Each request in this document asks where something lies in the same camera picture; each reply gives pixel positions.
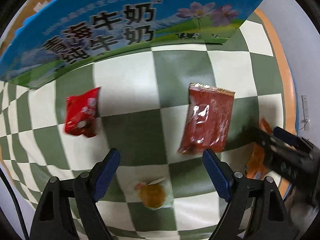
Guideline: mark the white wall power strip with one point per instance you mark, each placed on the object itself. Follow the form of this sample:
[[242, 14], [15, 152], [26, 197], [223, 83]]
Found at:
[[306, 119]]

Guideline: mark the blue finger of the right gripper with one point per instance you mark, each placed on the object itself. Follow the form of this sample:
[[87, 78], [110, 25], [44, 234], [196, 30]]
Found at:
[[288, 139], [263, 139]]

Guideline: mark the small red candy packet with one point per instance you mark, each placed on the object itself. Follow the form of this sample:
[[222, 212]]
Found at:
[[81, 113]]

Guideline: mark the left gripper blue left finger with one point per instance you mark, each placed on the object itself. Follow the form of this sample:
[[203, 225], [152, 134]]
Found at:
[[89, 188]]

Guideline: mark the cardboard milk box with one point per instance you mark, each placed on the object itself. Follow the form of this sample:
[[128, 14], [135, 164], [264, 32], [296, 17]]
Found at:
[[67, 34]]

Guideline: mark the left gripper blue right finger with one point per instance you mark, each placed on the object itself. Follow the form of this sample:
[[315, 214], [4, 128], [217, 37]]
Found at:
[[229, 188]]

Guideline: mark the dark red snack packet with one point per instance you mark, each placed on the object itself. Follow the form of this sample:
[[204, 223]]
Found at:
[[208, 119]]

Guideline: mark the braised egg packet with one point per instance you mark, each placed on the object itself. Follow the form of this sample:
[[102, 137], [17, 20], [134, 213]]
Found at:
[[156, 194]]

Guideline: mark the orange snack packet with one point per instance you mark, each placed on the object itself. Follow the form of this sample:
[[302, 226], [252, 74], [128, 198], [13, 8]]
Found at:
[[255, 169]]

